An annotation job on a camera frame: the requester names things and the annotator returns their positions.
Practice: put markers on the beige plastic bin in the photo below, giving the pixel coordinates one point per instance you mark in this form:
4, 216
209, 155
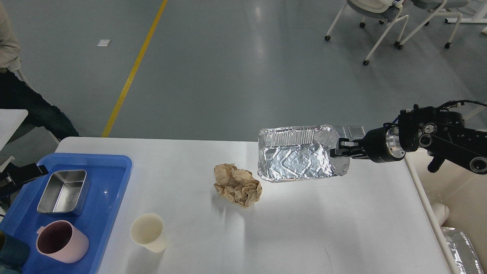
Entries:
463, 192

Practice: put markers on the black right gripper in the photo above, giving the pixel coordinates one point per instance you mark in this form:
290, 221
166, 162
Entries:
379, 145

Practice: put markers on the right floor socket plate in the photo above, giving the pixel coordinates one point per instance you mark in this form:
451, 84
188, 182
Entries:
356, 132

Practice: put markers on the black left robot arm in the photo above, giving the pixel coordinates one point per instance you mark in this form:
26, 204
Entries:
8, 188

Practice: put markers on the teal cup in tray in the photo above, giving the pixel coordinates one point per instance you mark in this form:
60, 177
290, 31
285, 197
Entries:
13, 253

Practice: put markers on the blue plastic tray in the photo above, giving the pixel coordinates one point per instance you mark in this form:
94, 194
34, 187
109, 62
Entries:
108, 176

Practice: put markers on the steel rectangular container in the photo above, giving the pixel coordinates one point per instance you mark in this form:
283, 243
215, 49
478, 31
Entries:
65, 193

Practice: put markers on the aluminium foil tray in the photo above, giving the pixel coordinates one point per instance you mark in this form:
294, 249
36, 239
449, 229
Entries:
289, 154

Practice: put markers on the pink plastic mug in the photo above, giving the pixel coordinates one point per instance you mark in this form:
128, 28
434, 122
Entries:
62, 241

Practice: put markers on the white side table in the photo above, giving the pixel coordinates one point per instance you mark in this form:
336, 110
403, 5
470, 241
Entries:
10, 120

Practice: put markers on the person in beige sweater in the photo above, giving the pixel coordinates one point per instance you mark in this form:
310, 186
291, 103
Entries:
16, 94

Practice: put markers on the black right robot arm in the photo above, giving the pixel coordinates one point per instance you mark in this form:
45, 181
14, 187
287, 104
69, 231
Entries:
439, 130

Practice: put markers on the cream paper cup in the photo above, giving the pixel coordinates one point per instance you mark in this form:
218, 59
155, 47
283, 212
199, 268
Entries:
148, 231

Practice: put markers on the crumpled brown paper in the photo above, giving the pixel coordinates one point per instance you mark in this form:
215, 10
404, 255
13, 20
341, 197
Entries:
237, 185

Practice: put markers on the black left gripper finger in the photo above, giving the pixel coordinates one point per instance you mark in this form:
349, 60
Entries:
23, 175

